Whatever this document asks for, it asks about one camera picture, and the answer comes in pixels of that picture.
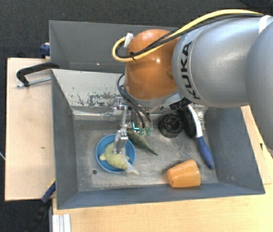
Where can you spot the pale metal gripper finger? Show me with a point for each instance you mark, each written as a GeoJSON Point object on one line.
{"type": "Point", "coordinates": [124, 142]}
{"type": "Point", "coordinates": [117, 145]}

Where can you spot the yellow-green toy banana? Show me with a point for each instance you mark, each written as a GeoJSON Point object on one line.
{"type": "Point", "coordinates": [113, 159]}

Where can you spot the blue bowl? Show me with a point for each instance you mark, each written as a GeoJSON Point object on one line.
{"type": "Point", "coordinates": [101, 151]}

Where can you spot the dark green cone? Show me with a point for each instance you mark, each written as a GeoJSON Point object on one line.
{"type": "Point", "coordinates": [141, 142]}

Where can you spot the grey metal bin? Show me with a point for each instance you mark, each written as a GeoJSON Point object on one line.
{"type": "Point", "coordinates": [64, 141]}

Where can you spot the white and blue brush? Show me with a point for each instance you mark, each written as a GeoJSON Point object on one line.
{"type": "Point", "coordinates": [205, 151]}

